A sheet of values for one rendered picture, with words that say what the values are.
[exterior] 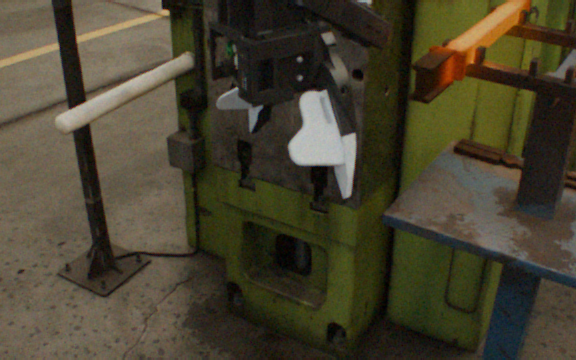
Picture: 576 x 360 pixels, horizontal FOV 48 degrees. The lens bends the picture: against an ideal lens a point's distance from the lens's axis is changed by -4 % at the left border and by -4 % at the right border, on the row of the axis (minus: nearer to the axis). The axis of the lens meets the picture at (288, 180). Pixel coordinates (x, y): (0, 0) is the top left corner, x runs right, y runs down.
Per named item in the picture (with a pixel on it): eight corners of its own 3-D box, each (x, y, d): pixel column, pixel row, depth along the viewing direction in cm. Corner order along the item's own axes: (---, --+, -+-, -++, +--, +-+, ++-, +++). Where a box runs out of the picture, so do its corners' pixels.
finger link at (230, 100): (199, 119, 66) (223, 63, 58) (251, 105, 69) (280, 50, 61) (212, 145, 65) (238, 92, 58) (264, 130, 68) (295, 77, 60)
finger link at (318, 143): (299, 215, 55) (261, 107, 55) (356, 193, 58) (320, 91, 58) (318, 210, 52) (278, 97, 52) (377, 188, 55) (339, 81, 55)
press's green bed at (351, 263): (346, 367, 165) (357, 209, 141) (224, 315, 182) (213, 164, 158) (428, 253, 206) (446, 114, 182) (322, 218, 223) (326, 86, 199)
